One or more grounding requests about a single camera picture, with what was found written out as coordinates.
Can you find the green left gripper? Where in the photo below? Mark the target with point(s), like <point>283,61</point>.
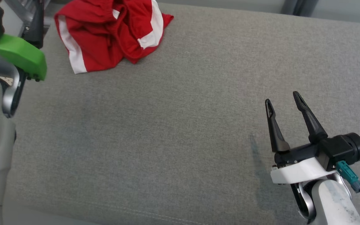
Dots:
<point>17,51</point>

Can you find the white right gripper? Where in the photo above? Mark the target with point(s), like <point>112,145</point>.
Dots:
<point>295,170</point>

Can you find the red shorts with white stripe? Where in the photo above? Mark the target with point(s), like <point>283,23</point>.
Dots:
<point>105,31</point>

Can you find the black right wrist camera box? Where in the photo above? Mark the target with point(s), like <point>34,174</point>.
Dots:
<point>342,148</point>

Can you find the grey double partition post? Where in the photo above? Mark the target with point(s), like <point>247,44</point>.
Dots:
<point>298,6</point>

